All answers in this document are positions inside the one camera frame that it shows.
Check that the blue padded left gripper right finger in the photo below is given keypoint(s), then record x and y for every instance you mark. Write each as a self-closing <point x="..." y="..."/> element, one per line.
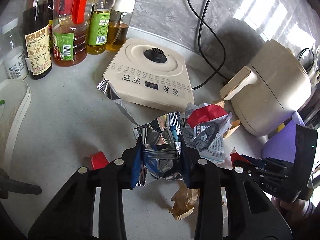
<point x="187" y="165"/>

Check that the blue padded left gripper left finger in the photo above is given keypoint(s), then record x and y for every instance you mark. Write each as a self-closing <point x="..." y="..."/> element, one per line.
<point x="132" y="161"/>

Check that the white printed cardboard box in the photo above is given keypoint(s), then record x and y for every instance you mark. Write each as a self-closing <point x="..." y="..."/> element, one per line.
<point x="212" y="144"/>

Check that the silver foil snack wrapper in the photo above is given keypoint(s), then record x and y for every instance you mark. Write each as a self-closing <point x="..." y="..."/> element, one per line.
<point x="161" y="144"/>

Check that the red wrapper piece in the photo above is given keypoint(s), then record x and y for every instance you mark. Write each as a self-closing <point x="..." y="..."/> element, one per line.
<point x="97" y="160"/>

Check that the brown paper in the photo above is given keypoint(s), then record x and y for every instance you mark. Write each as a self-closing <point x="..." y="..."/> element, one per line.
<point x="184" y="201"/>

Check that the black metal kitchen rack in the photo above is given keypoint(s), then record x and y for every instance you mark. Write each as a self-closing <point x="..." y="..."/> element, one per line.
<point x="9" y="185"/>

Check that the person's right hand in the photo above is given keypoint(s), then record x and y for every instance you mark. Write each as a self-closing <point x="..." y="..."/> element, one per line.
<point x="295" y="211"/>

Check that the purple plastic bucket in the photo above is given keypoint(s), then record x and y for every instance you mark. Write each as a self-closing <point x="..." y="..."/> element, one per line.
<point x="282" y="145"/>

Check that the red white crumpled wrapper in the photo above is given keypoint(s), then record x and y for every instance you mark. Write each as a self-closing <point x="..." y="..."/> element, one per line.
<point x="205" y="112"/>

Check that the cream induction cooker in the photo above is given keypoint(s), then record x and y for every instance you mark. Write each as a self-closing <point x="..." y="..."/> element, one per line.
<point x="150" y="75"/>

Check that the cream air fryer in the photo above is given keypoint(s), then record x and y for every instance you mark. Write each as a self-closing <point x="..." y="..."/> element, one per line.
<point x="268" y="90"/>

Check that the white plastic tray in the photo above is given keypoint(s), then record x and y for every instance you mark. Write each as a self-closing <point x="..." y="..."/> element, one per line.
<point x="15" y="101"/>

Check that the yellow cap green label bottle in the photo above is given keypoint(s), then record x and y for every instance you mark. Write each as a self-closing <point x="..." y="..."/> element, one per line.
<point x="98" y="28"/>

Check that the small white cap bottle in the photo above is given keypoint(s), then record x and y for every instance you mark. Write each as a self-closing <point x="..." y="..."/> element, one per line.
<point x="12" y="51"/>

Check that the dark soy sauce bottle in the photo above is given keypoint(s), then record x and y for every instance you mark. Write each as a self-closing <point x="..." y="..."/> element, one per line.
<point x="35" y="32"/>

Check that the white top oil sprayer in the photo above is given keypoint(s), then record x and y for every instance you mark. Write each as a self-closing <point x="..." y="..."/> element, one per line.
<point x="119" y="23"/>

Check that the red handled oil bottle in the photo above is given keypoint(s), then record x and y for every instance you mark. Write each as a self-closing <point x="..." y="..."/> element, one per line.
<point x="69" y="32"/>

